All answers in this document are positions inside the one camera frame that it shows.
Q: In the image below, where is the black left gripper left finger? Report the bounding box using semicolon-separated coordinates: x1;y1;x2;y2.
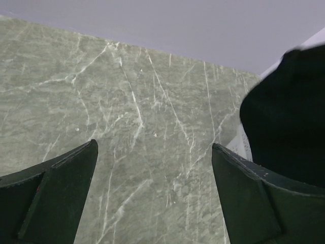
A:
1;139;98;244

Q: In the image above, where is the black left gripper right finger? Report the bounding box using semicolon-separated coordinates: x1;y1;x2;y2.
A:
212;144;324;243

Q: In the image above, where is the black t-shirt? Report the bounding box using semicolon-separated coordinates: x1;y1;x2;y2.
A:
240;45;324;187

